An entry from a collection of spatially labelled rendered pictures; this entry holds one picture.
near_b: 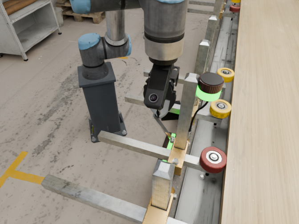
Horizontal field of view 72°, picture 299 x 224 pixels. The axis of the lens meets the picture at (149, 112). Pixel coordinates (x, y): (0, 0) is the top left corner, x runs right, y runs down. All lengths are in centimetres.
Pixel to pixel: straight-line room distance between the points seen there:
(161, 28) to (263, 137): 54
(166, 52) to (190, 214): 64
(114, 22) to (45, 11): 268
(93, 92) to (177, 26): 118
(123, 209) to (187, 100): 31
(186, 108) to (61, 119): 173
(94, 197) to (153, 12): 43
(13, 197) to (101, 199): 135
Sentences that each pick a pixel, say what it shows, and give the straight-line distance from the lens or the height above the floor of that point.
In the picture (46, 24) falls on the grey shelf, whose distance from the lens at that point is 399.
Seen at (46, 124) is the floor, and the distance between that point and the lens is 219.
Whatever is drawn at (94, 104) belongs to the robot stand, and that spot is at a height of 40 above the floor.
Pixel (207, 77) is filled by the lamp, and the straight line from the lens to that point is 54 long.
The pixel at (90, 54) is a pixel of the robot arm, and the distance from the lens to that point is 144.
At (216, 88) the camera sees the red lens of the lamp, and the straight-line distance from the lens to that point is 52.
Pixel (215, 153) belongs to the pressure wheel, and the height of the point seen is 90.
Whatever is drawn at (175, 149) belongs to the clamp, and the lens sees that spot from 72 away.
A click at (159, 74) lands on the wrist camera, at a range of 50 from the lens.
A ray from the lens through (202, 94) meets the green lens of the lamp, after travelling 53.
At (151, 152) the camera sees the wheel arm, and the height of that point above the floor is 85.
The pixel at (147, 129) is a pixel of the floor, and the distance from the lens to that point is 193.
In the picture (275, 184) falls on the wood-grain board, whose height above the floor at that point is 90.
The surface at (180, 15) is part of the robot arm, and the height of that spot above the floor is 131.
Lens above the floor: 146
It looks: 44 degrees down
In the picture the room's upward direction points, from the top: straight up
